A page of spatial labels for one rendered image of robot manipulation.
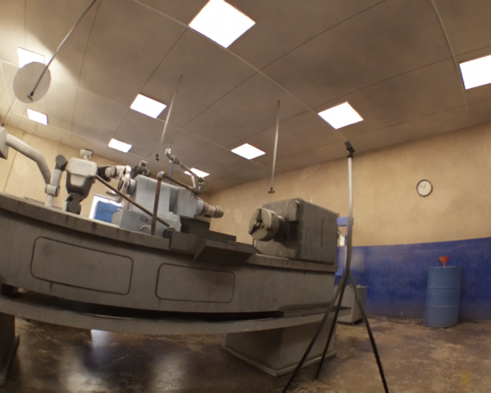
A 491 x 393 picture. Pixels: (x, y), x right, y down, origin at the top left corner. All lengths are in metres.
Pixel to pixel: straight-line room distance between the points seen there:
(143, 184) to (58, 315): 0.82
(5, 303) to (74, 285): 0.34
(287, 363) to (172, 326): 1.02
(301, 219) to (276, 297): 0.63
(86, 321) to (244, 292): 0.92
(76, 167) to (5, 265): 1.31
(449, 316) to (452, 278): 0.55
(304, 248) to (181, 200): 1.00
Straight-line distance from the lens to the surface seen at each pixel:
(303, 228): 1.96
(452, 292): 4.12
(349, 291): 3.86
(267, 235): 1.90
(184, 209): 1.46
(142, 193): 1.42
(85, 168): 2.29
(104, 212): 3.39
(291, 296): 1.88
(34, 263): 1.20
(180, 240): 1.26
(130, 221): 1.32
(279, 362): 1.86
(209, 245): 1.22
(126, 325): 1.10
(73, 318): 1.07
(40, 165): 6.87
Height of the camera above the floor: 0.76
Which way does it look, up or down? 16 degrees up
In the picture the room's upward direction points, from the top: 7 degrees clockwise
